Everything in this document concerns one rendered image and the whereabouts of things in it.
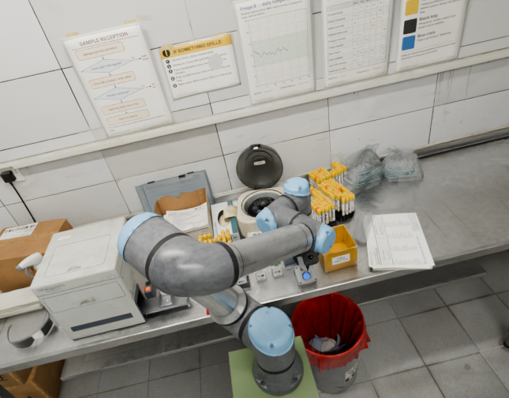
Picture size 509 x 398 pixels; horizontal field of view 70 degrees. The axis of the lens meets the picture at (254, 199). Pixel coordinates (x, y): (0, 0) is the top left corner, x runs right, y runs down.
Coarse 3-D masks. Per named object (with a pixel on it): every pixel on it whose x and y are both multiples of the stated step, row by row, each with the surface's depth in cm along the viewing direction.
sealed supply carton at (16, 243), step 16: (32, 224) 166; (48, 224) 164; (64, 224) 163; (0, 240) 159; (16, 240) 157; (32, 240) 155; (48, 240) 154; (0, 256) 150; (16, 256) 149; (0, 272) 153; (16, 272) 153; (32, 272) 154; (0, 288) 158; (16, 288) 159
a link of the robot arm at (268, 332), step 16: (256, 320) 96; (272, 320) 95; (288, 320) 96; (240, 336) 99; (256, 336) 92; (272, 336) 92; (288, 336) 93; (256, 352) 95; (272, 352) 92; (288, 352) 95; (272, 368) 96
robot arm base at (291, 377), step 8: (296, 352) 104; (296, 360) 102; (256, 368) 102; (288, 368) 98; (296, 368) 101; (256, 376) 103; (264, 376) 100; (272, 376) 99; (280, 376) 99; (288, 376) 100; (296, 376) 103; (256, 384) 105; (264, 384) 102; (272, 384) 100; (280, 384) 100; (288, 384) 100; (296, 384) 102; (272, 392) 101; (280, 392) 101; (288, 392) 102
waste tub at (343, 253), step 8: (336, 232) 144; (344, 232) 144; (336, 240) 147; (344, 240) 146; (352, 240) 136; (336, 248) 146; (344, 248) 145; (352, 248) 132; (320, 256) 137; (328, 256) 132; (336, 256) 133; (344, 256) 134; (352, 256) 135; (320, 264) 141; (328, 264) 135; (336, 264) 136; (344, 264) 137; (352, 264) 138
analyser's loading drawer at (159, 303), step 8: (160, 296) 135; (168, 296) 136; (176, 296) 136; (144, 304) 135; (152, 304) 135; (160, 304) 132; (168, 304) 132; (176, 304) 133; (184, 304) 132; (144, 312) 132; (152, 312) 132
